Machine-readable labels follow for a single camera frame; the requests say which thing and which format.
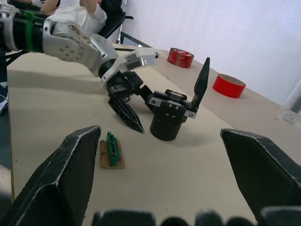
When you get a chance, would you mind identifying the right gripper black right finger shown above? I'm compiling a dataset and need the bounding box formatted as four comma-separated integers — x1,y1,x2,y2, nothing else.
220,128,301,218

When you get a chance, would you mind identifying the person in white shirt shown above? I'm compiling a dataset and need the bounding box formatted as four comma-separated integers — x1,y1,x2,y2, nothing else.
32,0,108,36

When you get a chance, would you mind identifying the blue white packet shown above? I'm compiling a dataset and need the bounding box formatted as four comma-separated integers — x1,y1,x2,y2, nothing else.
0,81,9,116

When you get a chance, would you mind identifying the brown cardboard piece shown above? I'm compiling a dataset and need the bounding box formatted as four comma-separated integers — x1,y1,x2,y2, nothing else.
100,138,126,170

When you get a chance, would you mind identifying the black office chair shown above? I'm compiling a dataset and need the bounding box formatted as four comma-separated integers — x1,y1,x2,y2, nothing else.
100,0,134,40

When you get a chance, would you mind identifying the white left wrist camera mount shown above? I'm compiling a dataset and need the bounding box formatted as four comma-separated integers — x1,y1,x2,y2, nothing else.
100,48,160,89

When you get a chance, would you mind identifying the black workpiece gripper body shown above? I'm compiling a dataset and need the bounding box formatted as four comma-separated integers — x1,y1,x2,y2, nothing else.
143,89,197,142

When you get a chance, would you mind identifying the red printed tape roll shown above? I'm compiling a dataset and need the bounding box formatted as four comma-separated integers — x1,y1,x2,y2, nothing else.
167,47,195,69

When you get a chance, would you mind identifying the plain red tape roll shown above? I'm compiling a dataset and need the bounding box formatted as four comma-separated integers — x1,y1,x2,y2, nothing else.
212,73,246,99

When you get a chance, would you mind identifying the clear plastic container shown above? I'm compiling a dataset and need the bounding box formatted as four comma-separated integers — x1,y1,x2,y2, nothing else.
274,80,301,129

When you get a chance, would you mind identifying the green cable tie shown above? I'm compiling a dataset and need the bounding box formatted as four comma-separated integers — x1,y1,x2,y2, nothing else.
24,10,36,51

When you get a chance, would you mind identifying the green screw holder block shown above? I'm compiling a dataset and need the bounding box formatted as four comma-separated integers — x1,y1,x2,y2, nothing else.
105,131,121,168

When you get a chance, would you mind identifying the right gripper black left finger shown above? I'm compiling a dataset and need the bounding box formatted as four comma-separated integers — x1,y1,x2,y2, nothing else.
0,125,102,226

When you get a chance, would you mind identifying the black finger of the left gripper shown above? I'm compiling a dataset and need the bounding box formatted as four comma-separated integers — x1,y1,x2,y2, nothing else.
108,95,144,134
138,85,154,111

